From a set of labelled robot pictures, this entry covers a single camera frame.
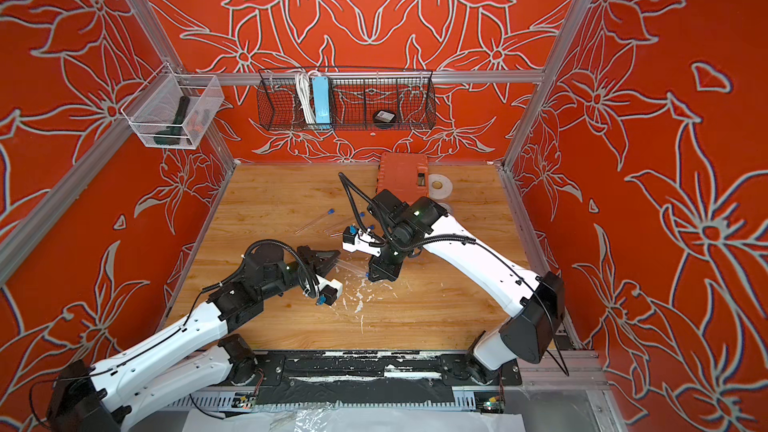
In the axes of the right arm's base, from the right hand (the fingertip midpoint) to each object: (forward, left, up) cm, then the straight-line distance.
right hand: (367, 273), depth 69 cm
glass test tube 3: (+2, +4, -1) cm, 5 cm away
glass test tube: (+28, +23, -20) cm, 41 cm away
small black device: (+50, -3, +8) cm, 51 cm away
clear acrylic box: (+47, +63, +13) cm, 80 cm away
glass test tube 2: (+24, +13, -20) cm, 34 cm away
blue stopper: (+33, +16, -20) cm, 42 cm away
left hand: (+7, +8, 0) cm, 11 cm away
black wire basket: (+57, +7, +11) cm, 58 cm away
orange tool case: (+47, -11, -15) cm, 50 cm away
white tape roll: (+44, -24, -19) cm, 54 cm away
